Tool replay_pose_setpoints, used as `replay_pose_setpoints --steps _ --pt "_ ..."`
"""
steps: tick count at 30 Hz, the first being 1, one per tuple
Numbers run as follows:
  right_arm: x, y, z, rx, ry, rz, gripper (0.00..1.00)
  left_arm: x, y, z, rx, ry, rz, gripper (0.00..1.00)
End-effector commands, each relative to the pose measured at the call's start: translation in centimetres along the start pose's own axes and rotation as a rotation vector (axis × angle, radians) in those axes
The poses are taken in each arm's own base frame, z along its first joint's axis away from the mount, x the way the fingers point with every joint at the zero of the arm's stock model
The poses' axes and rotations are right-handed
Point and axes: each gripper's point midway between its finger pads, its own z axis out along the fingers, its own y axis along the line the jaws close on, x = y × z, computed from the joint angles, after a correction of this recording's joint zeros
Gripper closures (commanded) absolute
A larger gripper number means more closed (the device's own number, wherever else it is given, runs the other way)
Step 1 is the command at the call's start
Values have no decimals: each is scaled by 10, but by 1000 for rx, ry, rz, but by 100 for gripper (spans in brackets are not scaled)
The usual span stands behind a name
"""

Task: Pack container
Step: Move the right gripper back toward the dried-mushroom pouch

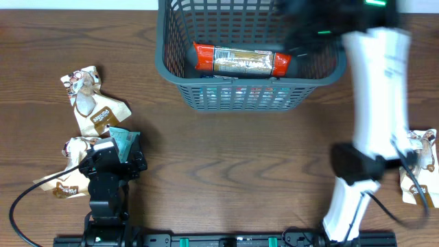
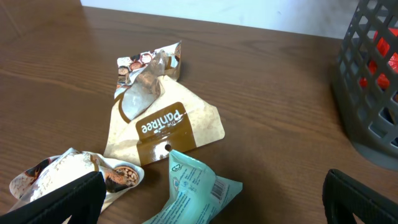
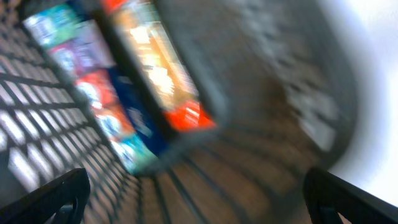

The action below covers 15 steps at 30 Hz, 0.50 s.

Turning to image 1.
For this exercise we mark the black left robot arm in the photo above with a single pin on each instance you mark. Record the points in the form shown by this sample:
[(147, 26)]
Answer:
[(108, 189)]

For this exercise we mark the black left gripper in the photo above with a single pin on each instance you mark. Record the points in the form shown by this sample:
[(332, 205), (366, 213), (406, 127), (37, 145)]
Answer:
[(131, 166)]

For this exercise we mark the blue white snack bag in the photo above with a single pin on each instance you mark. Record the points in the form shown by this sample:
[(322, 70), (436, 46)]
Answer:
[(229, 93)]

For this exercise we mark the grey plastic basket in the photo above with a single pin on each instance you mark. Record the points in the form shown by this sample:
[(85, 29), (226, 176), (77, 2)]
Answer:
[(236, 24)]

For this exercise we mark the beige mushroom pouch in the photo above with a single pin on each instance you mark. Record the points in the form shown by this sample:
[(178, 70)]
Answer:
[(95, 113), (73, 184), (425, 170)]

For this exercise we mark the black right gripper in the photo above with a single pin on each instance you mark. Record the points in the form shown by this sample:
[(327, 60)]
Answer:
[(308, 35)]

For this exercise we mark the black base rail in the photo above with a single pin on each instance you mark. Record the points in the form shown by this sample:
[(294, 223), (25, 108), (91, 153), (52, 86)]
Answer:
[(286, 239)]

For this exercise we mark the teal snack packet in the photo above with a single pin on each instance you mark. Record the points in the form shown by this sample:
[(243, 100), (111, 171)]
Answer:
[(124, 140)]

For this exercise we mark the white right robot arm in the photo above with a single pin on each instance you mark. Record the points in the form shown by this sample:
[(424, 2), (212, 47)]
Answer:
[(378, 50)]

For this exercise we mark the orange noodle pack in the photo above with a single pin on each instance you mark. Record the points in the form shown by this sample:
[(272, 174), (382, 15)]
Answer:
[(233, 61)]

